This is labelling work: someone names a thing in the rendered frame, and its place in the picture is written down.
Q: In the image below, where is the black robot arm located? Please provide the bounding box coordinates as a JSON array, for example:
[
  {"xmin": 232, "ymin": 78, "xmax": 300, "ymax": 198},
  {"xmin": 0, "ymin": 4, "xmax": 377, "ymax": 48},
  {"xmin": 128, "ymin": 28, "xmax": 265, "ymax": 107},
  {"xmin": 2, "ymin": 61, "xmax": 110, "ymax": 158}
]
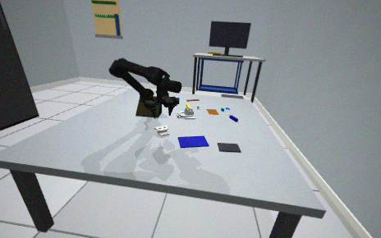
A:
[{"xmin": 108, "ymin": 58, "xmax": 181, "ymax": 108}]

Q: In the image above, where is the dark grey flat square pad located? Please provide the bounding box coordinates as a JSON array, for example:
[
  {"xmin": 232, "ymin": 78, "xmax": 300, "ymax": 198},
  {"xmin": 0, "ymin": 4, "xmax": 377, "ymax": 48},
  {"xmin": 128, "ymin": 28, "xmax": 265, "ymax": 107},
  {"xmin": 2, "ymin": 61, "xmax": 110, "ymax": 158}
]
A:
[{"xmin": 218, "ymin": 143, "xmax": 241, "ymax": 153}]

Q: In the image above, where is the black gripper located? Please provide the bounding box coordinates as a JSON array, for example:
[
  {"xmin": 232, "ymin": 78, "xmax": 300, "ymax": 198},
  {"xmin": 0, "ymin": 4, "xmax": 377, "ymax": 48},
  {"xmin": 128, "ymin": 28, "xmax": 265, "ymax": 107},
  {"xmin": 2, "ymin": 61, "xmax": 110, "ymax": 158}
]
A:
[{"xmin": 144, "ymin": 90, "xmax": 179, "ymax": 119}]

